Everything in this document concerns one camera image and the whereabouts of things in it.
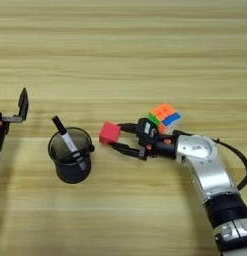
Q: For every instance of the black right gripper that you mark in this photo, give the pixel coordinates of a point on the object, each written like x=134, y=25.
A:
x=161, y=146

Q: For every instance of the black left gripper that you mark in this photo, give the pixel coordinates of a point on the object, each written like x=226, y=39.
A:
x=0, y=131

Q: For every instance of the red cube block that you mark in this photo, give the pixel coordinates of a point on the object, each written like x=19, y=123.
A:
x=109, y=132

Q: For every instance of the multicolour puzzle cube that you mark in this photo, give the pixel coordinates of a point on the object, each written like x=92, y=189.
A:
x=165, y=116

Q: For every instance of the white marker with black cap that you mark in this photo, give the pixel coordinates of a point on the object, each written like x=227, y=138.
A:
x=69, y=140

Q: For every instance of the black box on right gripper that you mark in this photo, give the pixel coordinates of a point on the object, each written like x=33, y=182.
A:
x=147, y=127

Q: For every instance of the black mesh pen cup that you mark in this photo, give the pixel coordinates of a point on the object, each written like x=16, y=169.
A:
x=70, y=171

